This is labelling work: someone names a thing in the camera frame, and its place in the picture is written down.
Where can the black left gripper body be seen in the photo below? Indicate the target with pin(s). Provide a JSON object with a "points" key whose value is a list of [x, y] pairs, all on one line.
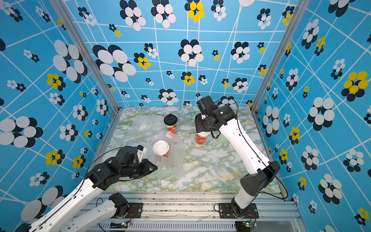
{"points": [[137, 169]]}

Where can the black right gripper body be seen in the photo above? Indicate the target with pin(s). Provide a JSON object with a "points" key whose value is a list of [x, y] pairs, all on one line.
{"points": [[203, 125]]}

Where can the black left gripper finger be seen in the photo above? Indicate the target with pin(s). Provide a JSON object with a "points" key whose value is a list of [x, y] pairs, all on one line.
{"points": [[149, 165], [150, 170]]}

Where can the red cup white lid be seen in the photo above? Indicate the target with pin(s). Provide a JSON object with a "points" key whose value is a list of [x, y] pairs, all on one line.
{"points": [[161, 148]]}

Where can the translucent plastic carrier bag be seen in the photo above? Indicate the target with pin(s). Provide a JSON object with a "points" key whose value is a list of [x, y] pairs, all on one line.
{"points": [[171, 165]]}

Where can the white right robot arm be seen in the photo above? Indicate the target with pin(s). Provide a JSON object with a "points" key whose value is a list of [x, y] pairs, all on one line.
{"points": [[260, 170]]}

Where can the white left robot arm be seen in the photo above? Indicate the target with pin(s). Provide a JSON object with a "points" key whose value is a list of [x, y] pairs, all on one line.
{"points": [[57, 213]]}

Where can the green straw holder cup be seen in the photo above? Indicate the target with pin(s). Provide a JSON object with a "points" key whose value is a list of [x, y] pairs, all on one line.
{"points": [[223, 139]]}

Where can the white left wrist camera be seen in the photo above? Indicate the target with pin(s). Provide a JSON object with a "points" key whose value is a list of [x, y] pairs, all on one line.
{"points": [[140, 152]]}

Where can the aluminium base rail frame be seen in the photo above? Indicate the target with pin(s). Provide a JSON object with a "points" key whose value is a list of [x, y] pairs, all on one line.
{"points": [[197, 212]]}

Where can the aluminium right corner post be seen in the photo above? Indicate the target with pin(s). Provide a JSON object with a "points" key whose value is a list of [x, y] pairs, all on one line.
{"points": [[276, 59]]}

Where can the aluminium corner post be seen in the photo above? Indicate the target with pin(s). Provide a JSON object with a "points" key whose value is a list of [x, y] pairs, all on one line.
{"points": [[75, 35], [276, 59]]}

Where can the aluminium left corner post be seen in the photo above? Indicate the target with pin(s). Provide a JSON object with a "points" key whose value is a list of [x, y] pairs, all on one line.
{"points": [[75, 35]]}

